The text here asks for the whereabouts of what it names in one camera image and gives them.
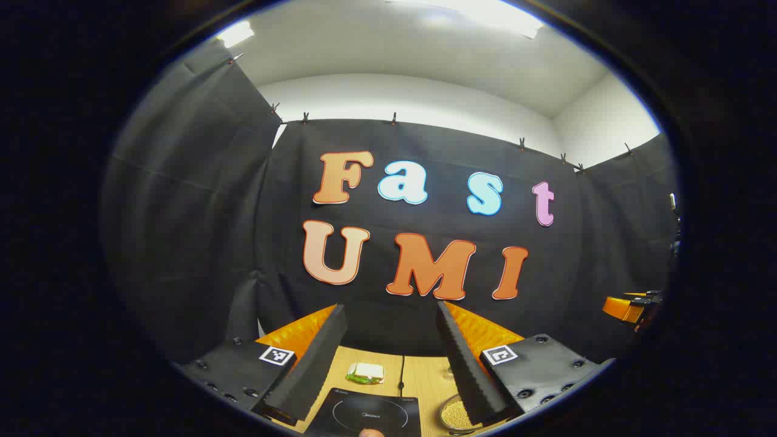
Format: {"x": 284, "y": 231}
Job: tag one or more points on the sandwich with lettuce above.
{"x": 367, "y": 371}

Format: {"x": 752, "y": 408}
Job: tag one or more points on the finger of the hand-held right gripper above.
{"x": 622, "y": 309}

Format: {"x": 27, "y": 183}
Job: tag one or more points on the steel pot with soybeans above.
{"x": 454, "y": 416}

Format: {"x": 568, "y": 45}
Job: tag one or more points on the ceiling light panel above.
{"x": 485, "y": 13}
{"x": 235, "y": 34}

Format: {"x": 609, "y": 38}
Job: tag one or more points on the black induction cooktop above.
{"x": 364, "y": 416}

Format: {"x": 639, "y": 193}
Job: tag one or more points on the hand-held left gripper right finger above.
{"x": 464, "y": 370}

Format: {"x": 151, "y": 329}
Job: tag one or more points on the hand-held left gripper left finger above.
{"x": 315, "y": 364}

